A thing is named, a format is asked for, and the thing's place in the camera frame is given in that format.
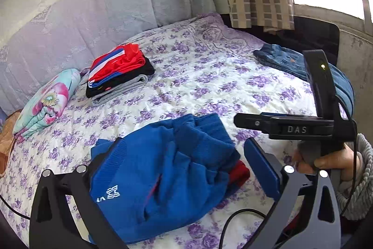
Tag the person's right hand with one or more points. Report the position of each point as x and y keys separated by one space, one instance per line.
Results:
x=335 y=161

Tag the person's right forearm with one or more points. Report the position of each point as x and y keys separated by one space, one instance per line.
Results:
x=364 y=184

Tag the brown pillow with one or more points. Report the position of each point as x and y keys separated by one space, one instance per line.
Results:
x=5 y=144

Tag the blue sweater with red trim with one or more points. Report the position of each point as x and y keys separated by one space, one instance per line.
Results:
x=174 y=164

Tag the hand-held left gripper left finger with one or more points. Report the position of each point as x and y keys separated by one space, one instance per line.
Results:
x=72 y=182

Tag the folded grey garment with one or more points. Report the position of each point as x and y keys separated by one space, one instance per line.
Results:
x=122 y=90

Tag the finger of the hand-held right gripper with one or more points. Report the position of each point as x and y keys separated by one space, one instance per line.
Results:
x=250 y=122

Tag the blue denim jeans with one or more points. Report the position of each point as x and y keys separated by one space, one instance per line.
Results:
x=279 y=58

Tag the folded black garment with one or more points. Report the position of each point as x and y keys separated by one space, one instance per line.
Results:
x=131 y=75

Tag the black bed end board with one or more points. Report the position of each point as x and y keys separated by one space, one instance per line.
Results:
x=314 y=36

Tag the folded red white blue garment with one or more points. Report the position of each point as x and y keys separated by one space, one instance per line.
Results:
x=116 y=62

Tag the lavender lace cover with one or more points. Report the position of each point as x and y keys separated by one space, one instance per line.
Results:
x=87 y=4

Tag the purple floral bed sheet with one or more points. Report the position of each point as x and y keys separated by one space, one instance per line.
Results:
x=204 y=77

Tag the folded teal pink floral quilt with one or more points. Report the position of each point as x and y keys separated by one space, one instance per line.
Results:
x=49 y=97

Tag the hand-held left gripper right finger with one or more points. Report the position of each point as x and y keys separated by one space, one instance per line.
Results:
x=259 y=164

